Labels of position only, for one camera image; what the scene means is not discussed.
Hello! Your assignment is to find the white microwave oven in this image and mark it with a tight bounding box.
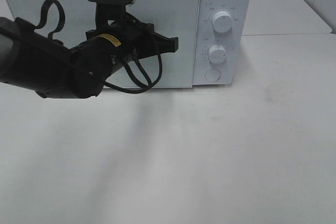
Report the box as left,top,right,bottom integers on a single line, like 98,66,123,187
191,0,249,87

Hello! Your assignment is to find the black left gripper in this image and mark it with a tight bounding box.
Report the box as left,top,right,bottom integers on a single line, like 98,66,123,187
70,0,179,76

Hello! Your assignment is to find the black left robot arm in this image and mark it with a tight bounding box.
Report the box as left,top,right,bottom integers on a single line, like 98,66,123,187
1,0,179,99

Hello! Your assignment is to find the white microwave door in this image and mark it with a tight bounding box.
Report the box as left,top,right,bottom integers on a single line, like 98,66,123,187
6,0,200,88

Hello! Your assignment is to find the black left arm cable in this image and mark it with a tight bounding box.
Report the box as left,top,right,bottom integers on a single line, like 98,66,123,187
34,0,162,94

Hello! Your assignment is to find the lower white timer knob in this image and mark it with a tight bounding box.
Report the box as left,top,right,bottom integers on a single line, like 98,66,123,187
208,45,227,64

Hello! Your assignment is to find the upper white power knob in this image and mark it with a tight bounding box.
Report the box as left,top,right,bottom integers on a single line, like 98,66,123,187
212,10,233,33

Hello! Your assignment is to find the round white door button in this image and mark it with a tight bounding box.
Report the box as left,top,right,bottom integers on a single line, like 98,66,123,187
205,69,221,82

